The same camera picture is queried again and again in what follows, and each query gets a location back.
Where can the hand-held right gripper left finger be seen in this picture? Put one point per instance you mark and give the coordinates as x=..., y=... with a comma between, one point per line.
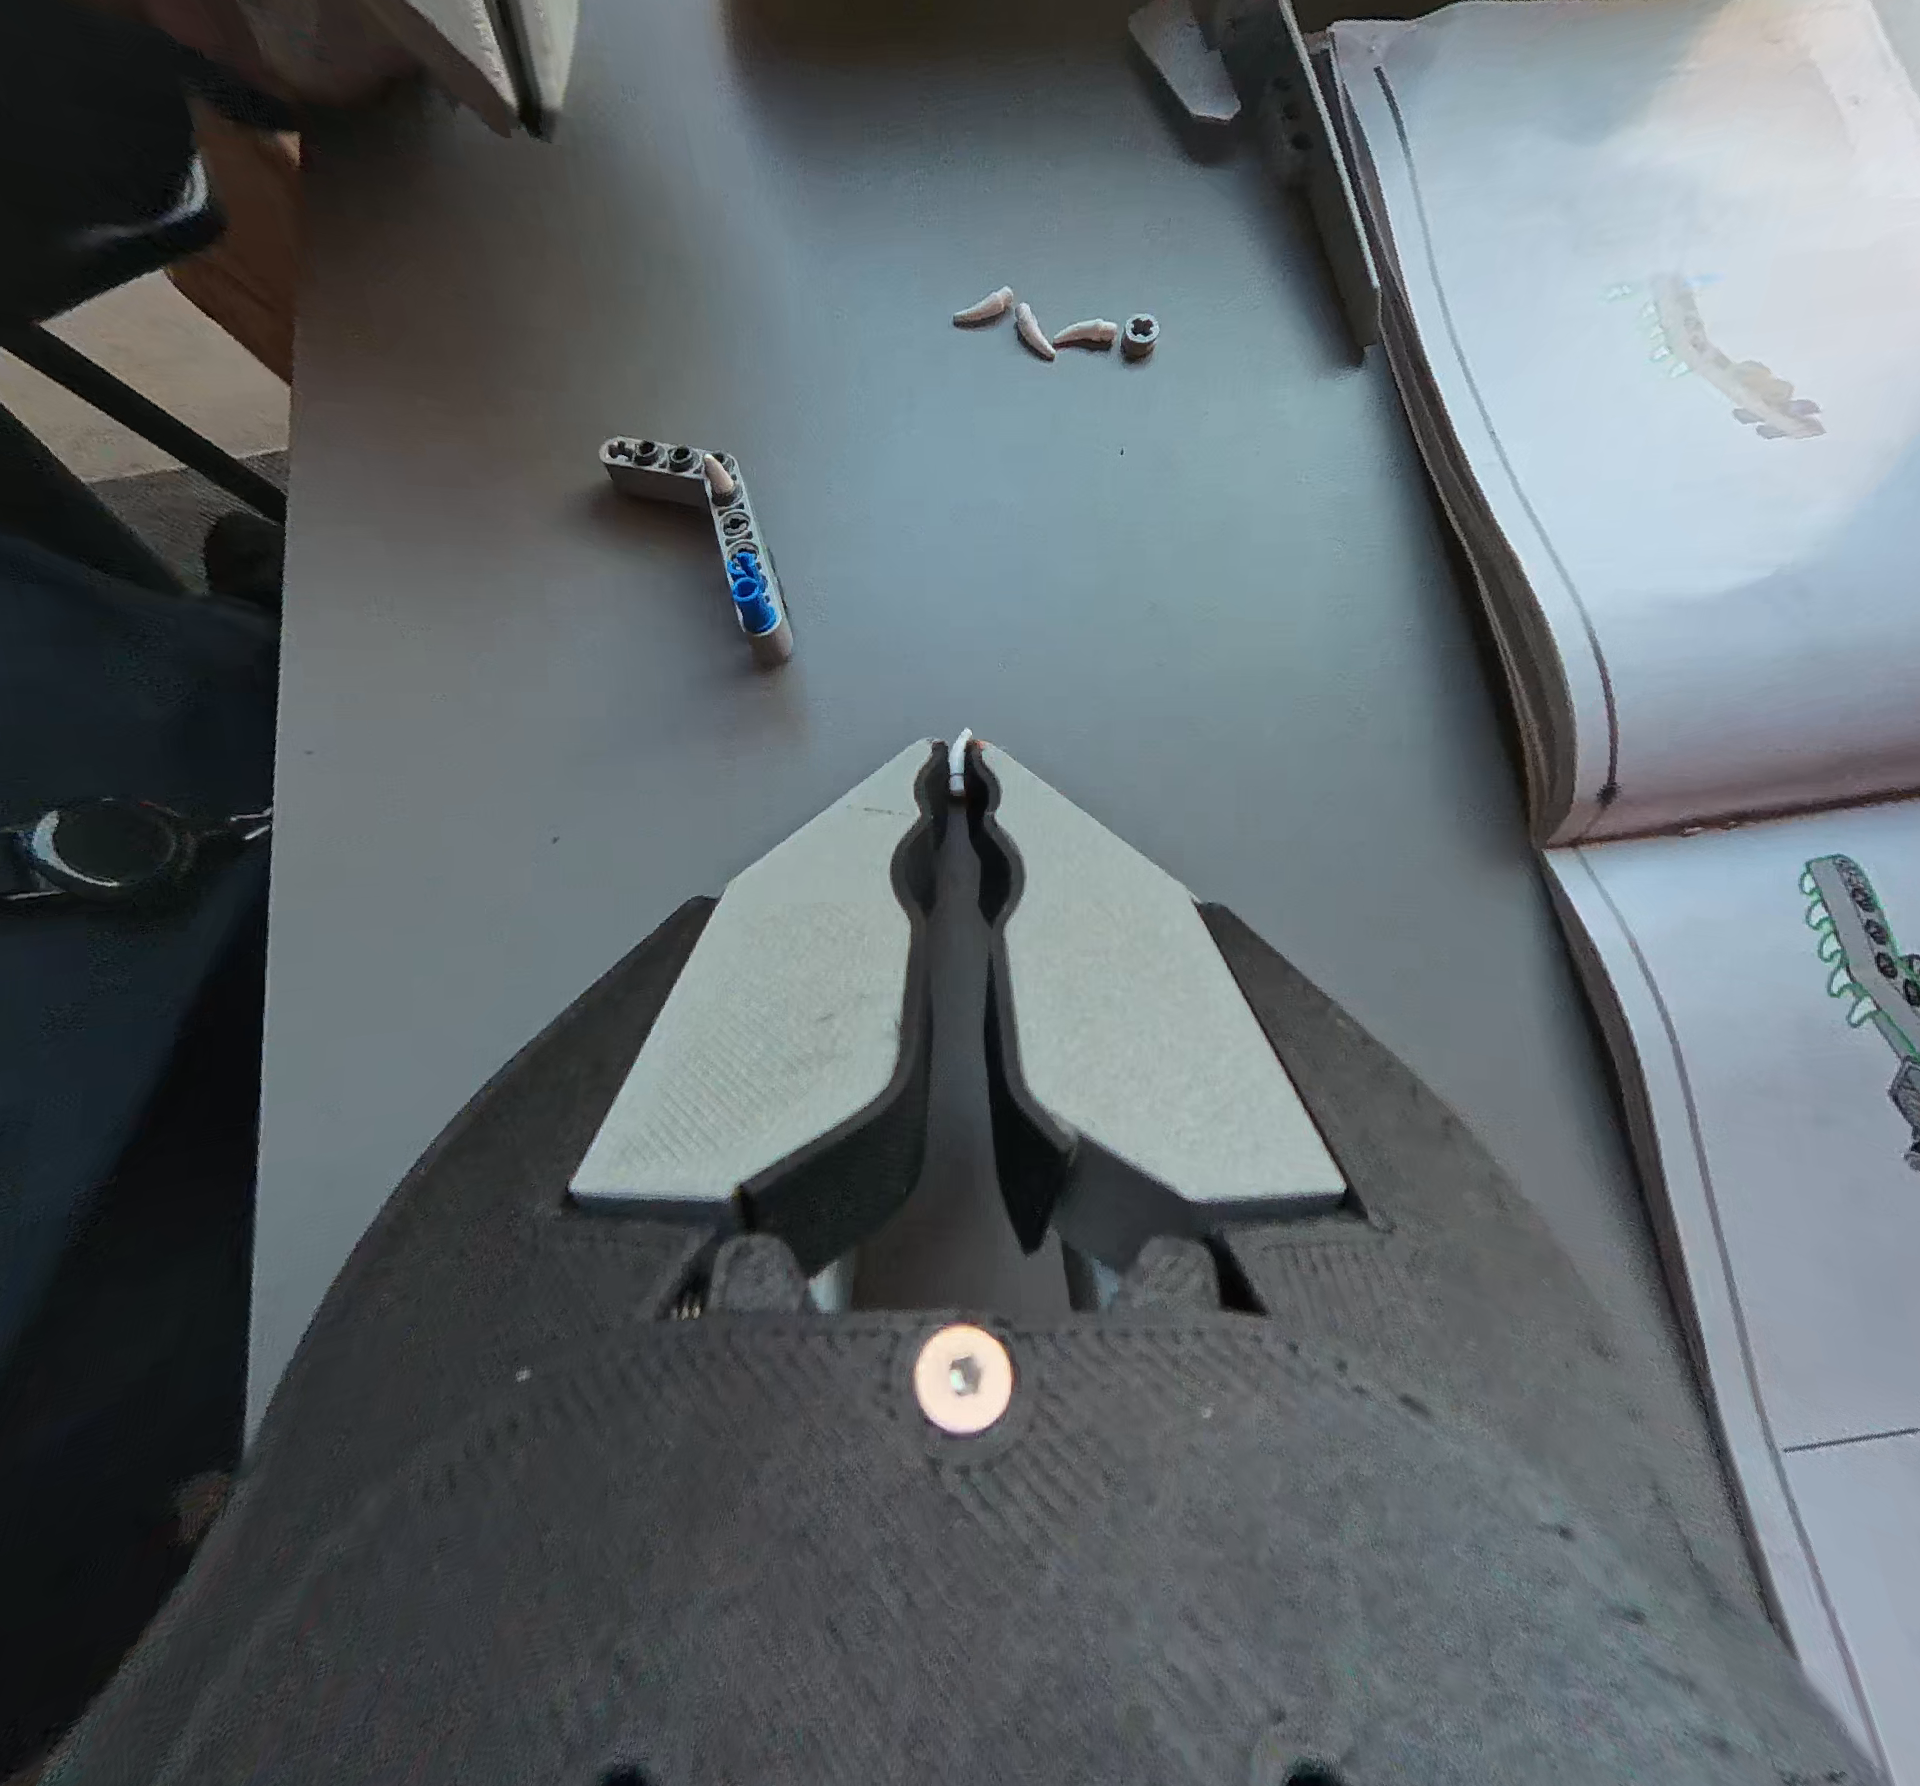
x=751, y=1036

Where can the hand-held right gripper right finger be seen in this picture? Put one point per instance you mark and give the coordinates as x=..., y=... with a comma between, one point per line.
x=1140, y=1036

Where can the bent grey lego beam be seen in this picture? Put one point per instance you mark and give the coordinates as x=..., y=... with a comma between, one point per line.
x=734, y=525

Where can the small grey lego bushing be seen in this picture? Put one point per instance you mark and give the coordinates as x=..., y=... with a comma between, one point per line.
x=1144, y=334

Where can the lego instruction booklet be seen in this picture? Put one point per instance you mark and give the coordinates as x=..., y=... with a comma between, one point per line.
x=1651, y=465

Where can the grey lego assembly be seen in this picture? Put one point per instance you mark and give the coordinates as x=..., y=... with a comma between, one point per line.
x=1291, y=121

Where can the wooden furniture panel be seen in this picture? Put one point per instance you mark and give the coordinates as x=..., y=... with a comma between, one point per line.
x=240, y=256

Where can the black metal bar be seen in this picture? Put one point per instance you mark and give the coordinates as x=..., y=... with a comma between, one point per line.
x=134, y=421

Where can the person's dark clothing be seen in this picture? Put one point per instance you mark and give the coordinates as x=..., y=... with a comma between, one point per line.
x=120, y=1067

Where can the black badge reel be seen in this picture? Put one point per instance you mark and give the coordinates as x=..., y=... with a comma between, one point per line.
x=91, y=849

